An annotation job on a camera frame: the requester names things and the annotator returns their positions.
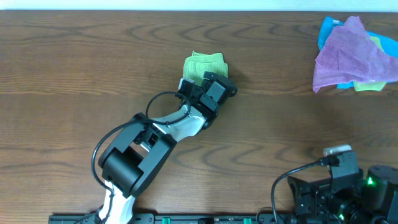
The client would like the green microfiber cloth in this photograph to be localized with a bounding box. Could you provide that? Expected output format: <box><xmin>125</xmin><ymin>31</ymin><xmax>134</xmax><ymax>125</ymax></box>
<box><xmin>183</xmin><ymin>51</ymin><xmax>229</xmax><ymax>86</ymax></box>

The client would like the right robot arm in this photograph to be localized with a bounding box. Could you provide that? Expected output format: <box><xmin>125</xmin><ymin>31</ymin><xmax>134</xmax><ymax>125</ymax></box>
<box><xmin>287</xmin><ymin>165</ymin><xmax>397</xmax><ymax>224</ymax></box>

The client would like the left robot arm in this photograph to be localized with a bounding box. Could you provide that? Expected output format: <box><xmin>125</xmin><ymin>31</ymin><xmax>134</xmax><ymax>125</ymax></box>
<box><xmin>91</xmin><ymin>72</ymin><xmax>238</xmax><ymax>223</ymax></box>

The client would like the purple microfiber cloth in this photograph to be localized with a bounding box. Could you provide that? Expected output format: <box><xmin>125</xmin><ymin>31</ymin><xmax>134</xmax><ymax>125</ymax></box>
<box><xmin>312</xmin><ymin>16</ymin><xmax>398</xmax><ymax>94</ymax></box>

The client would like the blue microfiber cloth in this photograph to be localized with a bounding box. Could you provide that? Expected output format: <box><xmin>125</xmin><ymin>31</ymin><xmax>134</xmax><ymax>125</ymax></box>
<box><xmin>317</xmin><ymin>16</ymin><xmax>398</xmax><ymax>90</ymax></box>

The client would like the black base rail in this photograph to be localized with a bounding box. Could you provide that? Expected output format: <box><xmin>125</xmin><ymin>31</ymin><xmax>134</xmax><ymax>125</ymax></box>
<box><xmin>48</xmin><ymin>212</ymin><xmax>299</xmax><ymax>224</ymax></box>

